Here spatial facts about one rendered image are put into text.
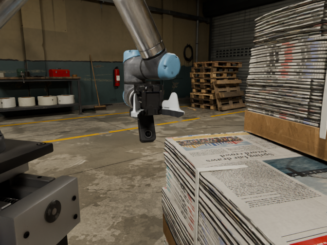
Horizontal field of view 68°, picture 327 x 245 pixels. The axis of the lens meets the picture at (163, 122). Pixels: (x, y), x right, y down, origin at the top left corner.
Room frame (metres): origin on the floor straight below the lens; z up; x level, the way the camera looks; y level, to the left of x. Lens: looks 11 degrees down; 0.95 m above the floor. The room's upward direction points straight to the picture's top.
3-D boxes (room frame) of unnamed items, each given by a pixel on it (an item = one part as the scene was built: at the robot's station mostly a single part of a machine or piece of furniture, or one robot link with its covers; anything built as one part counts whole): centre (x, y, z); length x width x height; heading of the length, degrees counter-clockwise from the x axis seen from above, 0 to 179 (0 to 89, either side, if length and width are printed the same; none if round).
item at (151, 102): (0.70, 0.05, 0.88); 0.12 x 0.08 x 0.09; 18
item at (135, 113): (0.59, 0.07, 0.88); 0.09 x 0.03 x 0.06; 171
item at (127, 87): (0.85, 0.10, 0.88); 0.11 x 0.08 x 0.09; 18
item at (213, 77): (7.25, -1.53, 0.65); 1.33 x 0.94 x 1.30; 132
